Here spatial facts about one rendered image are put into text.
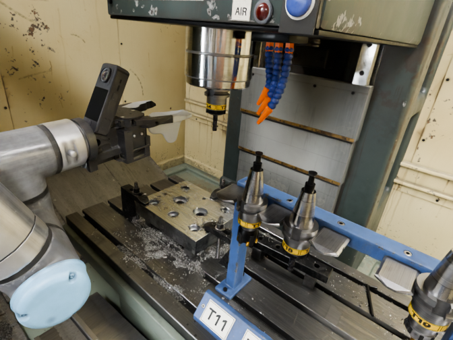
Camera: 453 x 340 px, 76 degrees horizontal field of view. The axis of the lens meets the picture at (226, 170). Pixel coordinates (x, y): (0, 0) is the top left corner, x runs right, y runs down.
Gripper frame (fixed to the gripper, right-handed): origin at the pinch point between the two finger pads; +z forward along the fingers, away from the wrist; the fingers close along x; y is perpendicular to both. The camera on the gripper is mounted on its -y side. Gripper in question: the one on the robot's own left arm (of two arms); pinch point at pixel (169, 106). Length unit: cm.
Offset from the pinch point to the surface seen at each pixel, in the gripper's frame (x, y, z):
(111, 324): -11, 64, -14
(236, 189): 14.5, 16.6, 5.5
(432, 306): 52, 16, -2
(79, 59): -99, 4, 37
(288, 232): 29.6, 17.1, 0.2
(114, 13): -10.6, -16.4, -3.4
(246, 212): 20.4, 17.3, 0.5
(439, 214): 60, 49, 93
